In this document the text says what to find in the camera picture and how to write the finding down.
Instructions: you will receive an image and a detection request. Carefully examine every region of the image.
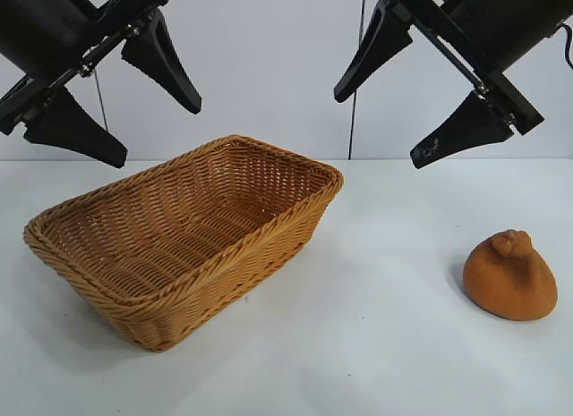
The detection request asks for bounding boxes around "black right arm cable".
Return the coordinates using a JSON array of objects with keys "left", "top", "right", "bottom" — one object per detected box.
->
[{"left": 554, "top": 23, "right": 573, "bottom": 71}]

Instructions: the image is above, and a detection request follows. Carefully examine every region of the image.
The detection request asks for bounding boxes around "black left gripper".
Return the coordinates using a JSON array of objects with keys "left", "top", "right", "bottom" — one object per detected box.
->
[{"left": 0, "top": 0, "right": 201, "bottom": 169}]

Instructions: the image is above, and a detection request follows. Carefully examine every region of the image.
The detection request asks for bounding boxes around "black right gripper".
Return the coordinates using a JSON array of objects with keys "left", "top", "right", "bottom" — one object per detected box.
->
[{"left": 333, "top": 0, "right": 573, "bottom": 170}]

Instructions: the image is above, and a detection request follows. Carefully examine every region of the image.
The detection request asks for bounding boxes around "woven wicker basket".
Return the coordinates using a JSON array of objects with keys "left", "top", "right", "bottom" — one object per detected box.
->
[{"left": 23, "top": 134, "right": 346, "bottom": 353}]

